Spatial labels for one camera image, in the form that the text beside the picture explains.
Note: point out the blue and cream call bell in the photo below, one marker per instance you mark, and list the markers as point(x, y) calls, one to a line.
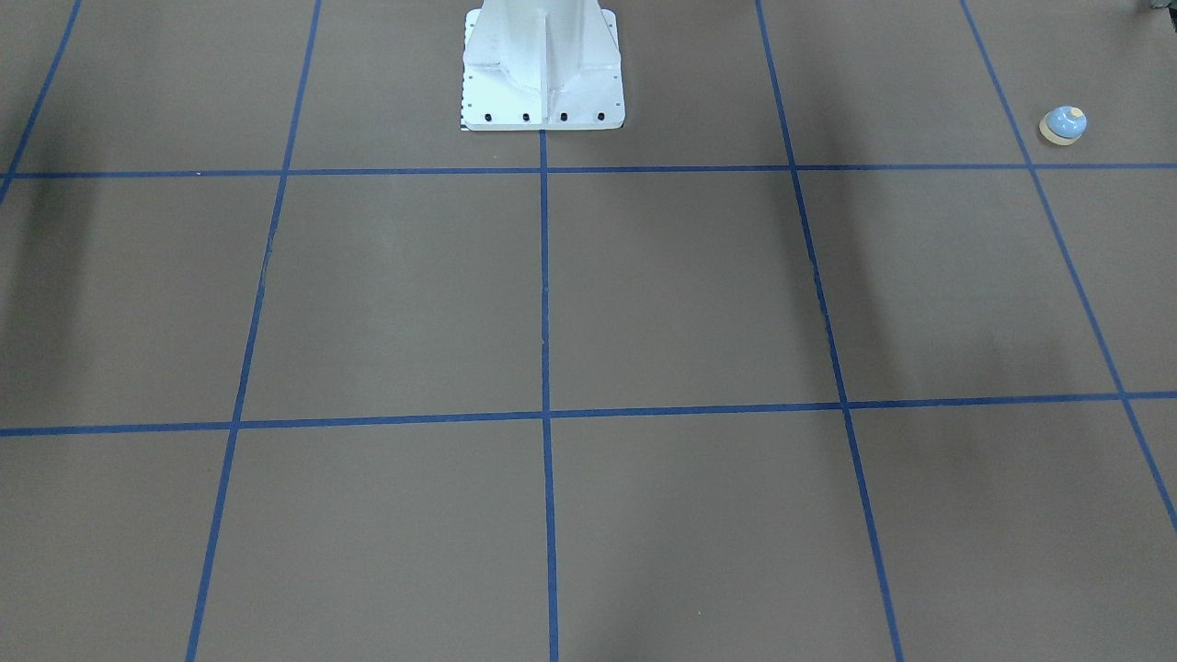
point(1063, 126)

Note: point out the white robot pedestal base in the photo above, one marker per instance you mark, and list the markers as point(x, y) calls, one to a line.
point(542, 66)

